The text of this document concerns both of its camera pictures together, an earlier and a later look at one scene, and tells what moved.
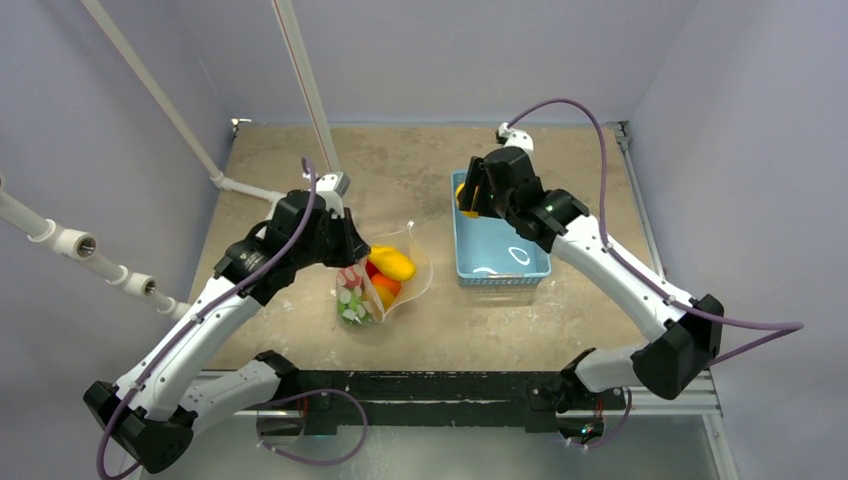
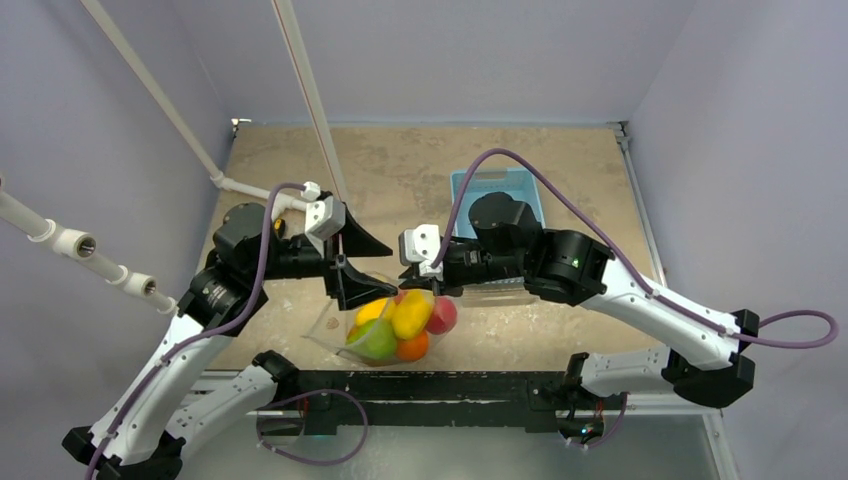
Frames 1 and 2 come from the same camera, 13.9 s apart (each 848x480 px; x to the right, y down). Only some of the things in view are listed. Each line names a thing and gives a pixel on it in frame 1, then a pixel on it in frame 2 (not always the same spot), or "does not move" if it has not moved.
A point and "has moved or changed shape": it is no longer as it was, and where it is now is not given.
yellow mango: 391,264 -> 411,314
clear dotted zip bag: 396,270 has moved or changed shape
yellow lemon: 458,189 -> 369,311
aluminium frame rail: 705,398 does not move
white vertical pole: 289,30 does not move
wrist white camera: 516,138 -> 422,245
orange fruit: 392,285 has moved or changed shape
